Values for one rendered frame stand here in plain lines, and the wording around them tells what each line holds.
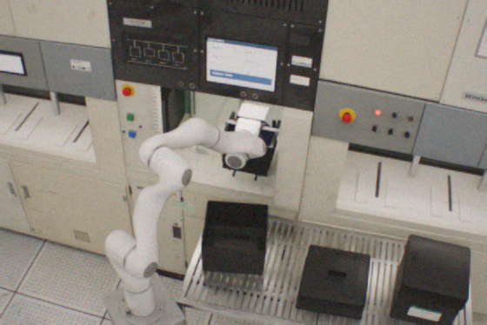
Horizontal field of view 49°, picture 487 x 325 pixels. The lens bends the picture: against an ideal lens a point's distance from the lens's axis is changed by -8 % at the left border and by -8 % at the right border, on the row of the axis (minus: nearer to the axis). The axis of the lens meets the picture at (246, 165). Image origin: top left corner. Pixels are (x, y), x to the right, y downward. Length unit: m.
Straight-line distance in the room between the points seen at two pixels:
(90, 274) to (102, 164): 0.88
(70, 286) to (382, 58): 2.29
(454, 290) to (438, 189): 0.74
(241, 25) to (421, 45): 0.69
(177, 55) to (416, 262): 1.30
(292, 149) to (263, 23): 0.58
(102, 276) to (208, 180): 1.09
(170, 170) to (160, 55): 0.62
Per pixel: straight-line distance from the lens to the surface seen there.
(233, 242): 2.65
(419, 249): 2.45
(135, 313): 2.41
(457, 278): 2.41
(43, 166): 3.18
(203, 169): 2.84
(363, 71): 2.23
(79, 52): 2.54
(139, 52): 2.41
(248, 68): 2.29
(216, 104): 3.24
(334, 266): 2.49
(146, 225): 2.05
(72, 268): 3.61
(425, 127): 2.35
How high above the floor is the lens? 2.81
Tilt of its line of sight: 43 degrees down
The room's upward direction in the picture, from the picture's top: 3 degrees clockwise
